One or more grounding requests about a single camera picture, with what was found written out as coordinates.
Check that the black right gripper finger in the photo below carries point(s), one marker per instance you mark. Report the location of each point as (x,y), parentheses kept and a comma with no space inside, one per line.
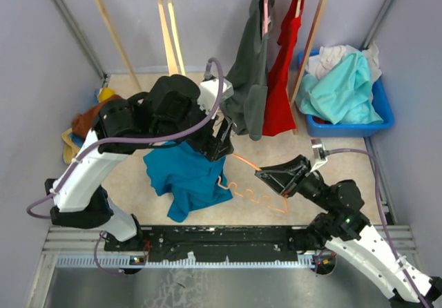
(284,183)
(298,164)

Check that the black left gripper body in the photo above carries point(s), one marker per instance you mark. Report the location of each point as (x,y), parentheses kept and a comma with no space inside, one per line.
(206,142)

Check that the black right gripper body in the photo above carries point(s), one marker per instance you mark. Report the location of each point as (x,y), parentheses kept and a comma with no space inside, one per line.
(311,187)

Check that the blue t shirt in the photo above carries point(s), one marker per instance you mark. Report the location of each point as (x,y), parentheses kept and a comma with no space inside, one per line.
(188,176)

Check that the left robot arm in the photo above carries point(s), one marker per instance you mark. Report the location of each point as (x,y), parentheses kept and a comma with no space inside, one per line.
(80,201)

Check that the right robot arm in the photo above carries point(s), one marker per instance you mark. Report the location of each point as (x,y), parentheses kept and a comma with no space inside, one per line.
(345,230)

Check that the light wooden hanger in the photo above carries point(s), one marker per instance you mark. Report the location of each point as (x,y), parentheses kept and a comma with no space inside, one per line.
(170,55)

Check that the red t shirt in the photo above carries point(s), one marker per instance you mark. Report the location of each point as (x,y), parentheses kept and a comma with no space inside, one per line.
(278,115)

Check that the grey t shirt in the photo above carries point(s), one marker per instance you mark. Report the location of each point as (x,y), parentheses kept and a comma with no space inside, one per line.
(248,75)

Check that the cream wooden hanger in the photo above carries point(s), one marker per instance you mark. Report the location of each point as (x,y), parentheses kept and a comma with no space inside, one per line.
(176,40)

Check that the pink hanger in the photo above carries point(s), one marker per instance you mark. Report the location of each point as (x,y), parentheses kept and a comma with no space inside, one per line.
(266,18)

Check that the yellow cloth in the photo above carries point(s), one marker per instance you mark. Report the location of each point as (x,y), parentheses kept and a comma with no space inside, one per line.
(104,94)

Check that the turquoise cloth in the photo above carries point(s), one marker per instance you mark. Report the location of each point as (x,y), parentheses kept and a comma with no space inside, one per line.
(345,113)

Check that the brown cloth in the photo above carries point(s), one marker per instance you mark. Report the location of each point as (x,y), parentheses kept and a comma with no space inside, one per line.
(82,123)

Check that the blue cloth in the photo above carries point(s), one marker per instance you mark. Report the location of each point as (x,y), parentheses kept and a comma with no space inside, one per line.
(76,140)

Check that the blue plastic bin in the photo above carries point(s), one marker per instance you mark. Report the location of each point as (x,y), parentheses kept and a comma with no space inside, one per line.
(317,127)

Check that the beige towel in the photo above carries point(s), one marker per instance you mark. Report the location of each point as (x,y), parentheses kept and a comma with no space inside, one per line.
(69,150)

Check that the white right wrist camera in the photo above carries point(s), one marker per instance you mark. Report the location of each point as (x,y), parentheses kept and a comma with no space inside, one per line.
(319,157)

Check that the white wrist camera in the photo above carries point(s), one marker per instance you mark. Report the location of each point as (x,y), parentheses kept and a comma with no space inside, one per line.
(209,92)
(319,157)

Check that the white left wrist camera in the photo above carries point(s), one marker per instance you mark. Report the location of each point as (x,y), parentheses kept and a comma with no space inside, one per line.
(209,92)

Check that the white toothed cable duct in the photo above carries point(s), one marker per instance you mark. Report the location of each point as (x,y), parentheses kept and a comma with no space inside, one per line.
(119,261)

